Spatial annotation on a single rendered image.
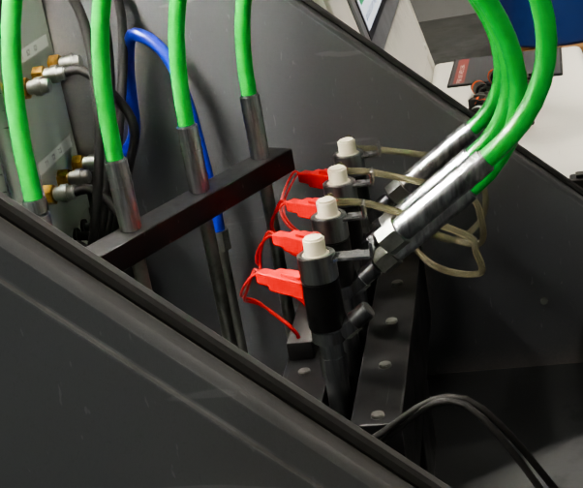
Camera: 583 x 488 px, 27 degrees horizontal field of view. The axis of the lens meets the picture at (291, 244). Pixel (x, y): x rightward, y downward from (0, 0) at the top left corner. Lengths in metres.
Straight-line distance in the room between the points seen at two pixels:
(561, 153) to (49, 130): 0.57
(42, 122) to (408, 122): 0.34
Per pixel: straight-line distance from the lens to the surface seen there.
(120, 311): 0.53
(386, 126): 1.16
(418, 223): 0.85
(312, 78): 1.16
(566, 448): 1.11
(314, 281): 0.87
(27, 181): 0.90
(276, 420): 0.53
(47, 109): 1.17
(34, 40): 1.16
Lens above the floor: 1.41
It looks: 20 degrees down
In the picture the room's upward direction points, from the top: 10 degrees counter-clockwise
